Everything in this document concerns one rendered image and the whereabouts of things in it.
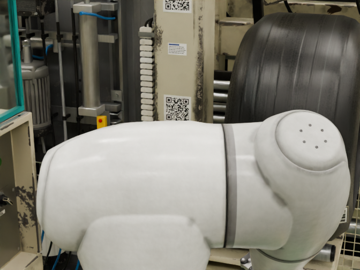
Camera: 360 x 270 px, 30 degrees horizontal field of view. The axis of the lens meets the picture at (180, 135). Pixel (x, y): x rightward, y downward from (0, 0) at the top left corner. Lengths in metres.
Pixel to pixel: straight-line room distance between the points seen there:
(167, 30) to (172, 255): 1.11
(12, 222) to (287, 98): 0.72
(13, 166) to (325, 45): 0.79
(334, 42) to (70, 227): 1.02
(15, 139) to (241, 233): 1.04
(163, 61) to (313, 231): 1.10
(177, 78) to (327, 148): 1.12
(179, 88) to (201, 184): 1.10
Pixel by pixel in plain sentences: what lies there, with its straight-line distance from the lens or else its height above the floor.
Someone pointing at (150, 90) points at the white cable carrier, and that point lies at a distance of 1.78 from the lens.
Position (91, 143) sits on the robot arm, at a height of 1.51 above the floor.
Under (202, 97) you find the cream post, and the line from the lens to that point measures 1.74.
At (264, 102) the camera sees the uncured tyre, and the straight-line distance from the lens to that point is 1.51.
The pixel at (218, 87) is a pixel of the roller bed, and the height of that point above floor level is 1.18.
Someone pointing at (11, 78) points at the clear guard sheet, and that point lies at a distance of 1.58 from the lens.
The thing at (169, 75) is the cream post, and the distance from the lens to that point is 1.74.
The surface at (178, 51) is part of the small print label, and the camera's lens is 1.72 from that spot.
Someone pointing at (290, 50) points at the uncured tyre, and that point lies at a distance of 1.56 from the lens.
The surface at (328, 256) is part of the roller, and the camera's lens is 1.73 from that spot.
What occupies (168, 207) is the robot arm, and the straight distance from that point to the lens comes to 0.65.
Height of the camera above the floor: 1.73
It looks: 19 degrees down
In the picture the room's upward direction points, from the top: straight up
